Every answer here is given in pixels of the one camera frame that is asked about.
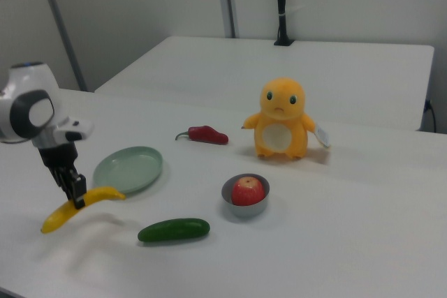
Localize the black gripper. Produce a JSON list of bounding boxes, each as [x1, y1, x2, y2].
[[37, 142, 87, 209]]

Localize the red chili pepper toy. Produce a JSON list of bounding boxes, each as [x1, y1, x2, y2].
[[175, 125, 230, 145]]

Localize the orange plush dinosaur toy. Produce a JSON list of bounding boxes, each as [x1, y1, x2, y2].
[[242, 77, 317, 160]]

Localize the yellow plastic banana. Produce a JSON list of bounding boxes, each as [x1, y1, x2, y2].
[[40, 186, 126, 234]]

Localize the green plastic cucumber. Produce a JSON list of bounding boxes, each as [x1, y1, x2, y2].
[[137, 218, 211, 243]]

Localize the grey metal bowl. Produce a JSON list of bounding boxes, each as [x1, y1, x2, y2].
[[221, 173, 271, 218]]

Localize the red plastic apple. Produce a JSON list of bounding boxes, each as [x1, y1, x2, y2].
[[230, 176, 264, 207]]

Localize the pale green plastic plate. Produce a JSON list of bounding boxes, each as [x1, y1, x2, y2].
[[92, 145, 164, 195]]

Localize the white paper toy tag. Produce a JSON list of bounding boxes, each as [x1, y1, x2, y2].
[[314, 122, 333, 149]]

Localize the black wall cable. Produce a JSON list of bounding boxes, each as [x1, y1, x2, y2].
[[424, 98, 438, 133]]

